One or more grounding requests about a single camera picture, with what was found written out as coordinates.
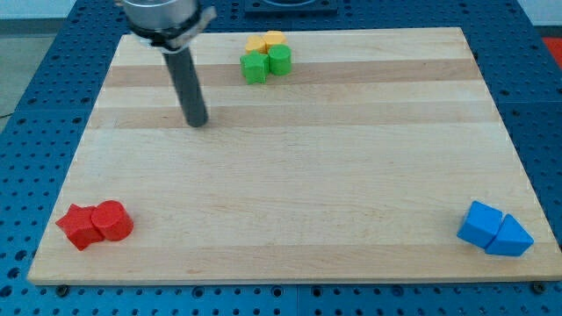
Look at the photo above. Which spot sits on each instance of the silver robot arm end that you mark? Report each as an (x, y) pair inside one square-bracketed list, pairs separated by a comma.
[(169, 25)]

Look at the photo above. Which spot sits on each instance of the blue cube block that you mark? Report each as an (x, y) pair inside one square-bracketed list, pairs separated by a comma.
[(480, 224)]

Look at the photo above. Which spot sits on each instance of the blue triangle block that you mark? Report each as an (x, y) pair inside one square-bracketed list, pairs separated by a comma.
[(511, 240)]

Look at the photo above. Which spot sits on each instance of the green star block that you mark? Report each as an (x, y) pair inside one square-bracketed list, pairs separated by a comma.
[(255, 67)]

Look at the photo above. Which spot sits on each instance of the wooden board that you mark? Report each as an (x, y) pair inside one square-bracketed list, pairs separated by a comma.
[(357, 167)]

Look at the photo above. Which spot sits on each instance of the green cylinder block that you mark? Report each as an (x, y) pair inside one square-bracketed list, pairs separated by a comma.
[(280, 58)]

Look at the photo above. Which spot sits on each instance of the yellow heart block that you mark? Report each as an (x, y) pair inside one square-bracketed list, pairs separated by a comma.
[(255, 43)]

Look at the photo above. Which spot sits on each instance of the yellow hexagon block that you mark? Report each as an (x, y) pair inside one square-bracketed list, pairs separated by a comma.
[(272, 38)]

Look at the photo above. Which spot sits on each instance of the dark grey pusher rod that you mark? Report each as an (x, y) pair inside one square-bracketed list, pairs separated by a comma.
[(183, 74)]

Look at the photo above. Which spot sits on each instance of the red cylinder block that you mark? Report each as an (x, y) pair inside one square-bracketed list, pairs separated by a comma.
[(112, 220)]

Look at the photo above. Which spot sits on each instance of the red star block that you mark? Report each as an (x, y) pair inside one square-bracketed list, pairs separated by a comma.
[(78, 227)]

